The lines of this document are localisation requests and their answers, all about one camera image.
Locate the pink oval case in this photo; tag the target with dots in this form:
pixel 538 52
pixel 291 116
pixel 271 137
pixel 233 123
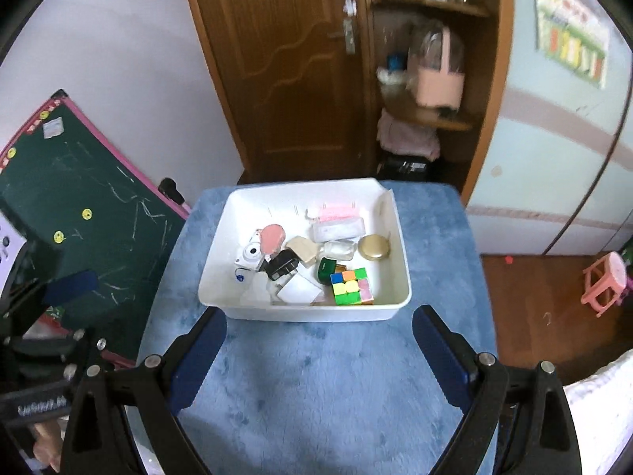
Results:
pixel 272 238

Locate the white toy camera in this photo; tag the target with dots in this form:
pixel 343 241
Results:
pixel 249 256

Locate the gold round lid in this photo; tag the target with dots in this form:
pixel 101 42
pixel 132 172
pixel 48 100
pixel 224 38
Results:
pixel 374 247

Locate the wooden corner shelf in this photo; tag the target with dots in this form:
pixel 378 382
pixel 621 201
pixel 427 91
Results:
pixel 494 84

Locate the black chalkboard clip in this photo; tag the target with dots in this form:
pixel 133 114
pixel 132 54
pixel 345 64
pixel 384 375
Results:
pixel 170 190

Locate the pink appliance with clear dome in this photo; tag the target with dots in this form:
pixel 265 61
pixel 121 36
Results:
pixel 437 86

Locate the pink plastic stool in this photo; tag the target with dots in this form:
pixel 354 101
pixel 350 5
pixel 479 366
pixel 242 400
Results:
pixel 606 282

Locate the white plastic bin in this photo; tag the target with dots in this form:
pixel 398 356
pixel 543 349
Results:
pixel 296 312

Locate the pale green wardrobe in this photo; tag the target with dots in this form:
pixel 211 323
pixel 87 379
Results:
pixel 544 158

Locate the person's left hand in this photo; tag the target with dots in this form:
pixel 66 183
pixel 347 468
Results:
pixel 47 448

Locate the white flat box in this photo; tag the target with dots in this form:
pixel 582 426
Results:
pixel 298 291

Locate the black crate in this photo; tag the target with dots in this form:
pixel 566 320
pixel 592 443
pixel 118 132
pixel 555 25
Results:
pixel 405 168

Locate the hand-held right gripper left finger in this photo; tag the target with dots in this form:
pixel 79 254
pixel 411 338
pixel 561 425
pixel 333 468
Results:
pixel 198 361

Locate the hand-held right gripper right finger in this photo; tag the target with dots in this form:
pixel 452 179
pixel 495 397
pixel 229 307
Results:
pixel 440 351

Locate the colourful puzzle cube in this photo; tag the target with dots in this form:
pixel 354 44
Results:
pixel 352 287

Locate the clear rectangular box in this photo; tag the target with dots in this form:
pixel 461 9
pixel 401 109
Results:
pixel 336 230

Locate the brown wooden door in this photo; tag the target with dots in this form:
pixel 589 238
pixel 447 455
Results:
pixel 277 59

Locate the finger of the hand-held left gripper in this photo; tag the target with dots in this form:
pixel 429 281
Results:
pixel 69 284
pixel 49 351

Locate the beige square box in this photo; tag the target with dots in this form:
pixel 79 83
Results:
pixel 302 250

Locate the pink comb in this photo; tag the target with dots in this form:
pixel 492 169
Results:
pixel 336 212

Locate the green and gold case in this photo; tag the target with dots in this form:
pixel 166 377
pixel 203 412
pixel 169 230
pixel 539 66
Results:
pixel 325 268

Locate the wall poster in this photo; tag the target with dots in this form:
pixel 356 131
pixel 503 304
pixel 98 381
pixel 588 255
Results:
pixel 573 34

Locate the blue fuzzy blanket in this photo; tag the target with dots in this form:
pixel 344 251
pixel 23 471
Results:
pixel 321 381

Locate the small blue object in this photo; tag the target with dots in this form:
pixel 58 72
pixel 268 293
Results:
pixel 396 62

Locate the white crumpled object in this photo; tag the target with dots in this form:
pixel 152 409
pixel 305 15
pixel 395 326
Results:
pixel 393 78

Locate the white knitted cloth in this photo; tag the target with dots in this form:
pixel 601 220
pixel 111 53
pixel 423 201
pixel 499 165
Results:
pixel 603 405

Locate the green chalkboard with pink frame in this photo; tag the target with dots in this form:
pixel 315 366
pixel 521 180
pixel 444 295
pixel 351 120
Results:
pixel 99 217

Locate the clear plastic jar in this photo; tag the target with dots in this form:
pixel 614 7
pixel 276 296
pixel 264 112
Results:
pixel 340 250

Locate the black charger plug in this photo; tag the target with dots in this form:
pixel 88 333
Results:
pixel 282 266

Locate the pink folded cloth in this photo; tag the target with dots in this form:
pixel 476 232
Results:
pixel 405 136

